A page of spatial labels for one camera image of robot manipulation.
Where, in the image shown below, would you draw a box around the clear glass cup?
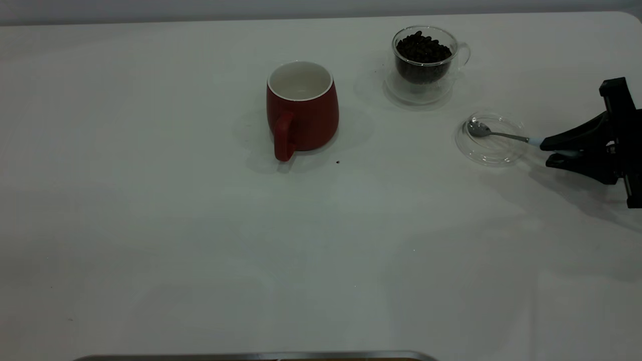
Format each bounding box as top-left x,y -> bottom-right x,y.
392,26 -> 471,86

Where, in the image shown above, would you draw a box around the clear glass saucer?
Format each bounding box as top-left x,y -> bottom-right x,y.
384,65 -> 455,106

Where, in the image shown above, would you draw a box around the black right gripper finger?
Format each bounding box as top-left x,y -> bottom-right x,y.
540,113 -> 611,151
546,153 -> 618,185

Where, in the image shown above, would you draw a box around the dark coffee beans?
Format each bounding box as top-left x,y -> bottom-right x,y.
396,31 -> 453,84

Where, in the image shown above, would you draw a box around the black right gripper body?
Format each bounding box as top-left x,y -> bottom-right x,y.
599,78 -> 642,209

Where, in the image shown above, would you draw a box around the metal spoon pale blue handle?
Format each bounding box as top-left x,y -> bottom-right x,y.
467,120 -> 545,147

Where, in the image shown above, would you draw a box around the clear round glass lid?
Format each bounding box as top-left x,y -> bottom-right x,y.
455,111 -> 528,167

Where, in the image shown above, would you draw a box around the red ceramic mug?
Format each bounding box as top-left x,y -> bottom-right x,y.
266,61 -> 340,162

